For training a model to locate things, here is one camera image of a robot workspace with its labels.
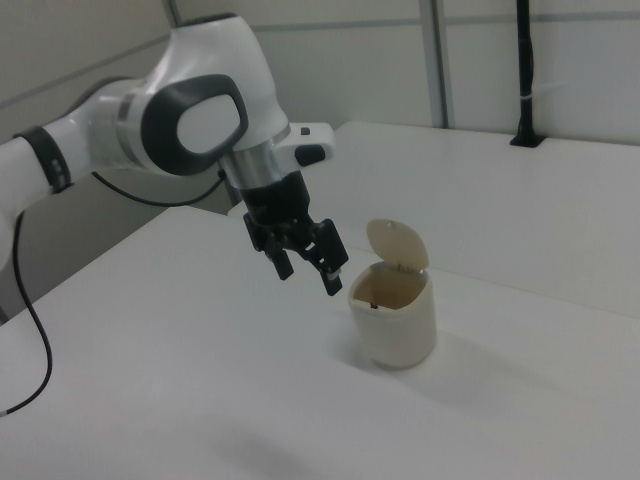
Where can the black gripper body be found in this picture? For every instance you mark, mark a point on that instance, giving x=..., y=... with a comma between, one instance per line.
x=277, y=202

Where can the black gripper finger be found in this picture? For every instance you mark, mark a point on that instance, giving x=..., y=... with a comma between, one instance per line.
x=280, y=257
x=327, y=250

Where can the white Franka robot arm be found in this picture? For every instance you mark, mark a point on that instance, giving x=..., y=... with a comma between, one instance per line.
x=210, y=65

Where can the small white lidded bin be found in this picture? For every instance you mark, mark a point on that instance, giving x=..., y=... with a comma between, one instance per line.
x=400, y=335

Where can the grey partition post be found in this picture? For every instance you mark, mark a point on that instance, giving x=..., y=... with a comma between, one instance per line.
x=444, y=65

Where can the black camera stand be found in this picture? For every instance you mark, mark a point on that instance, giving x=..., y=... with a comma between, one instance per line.
x=524, y=75

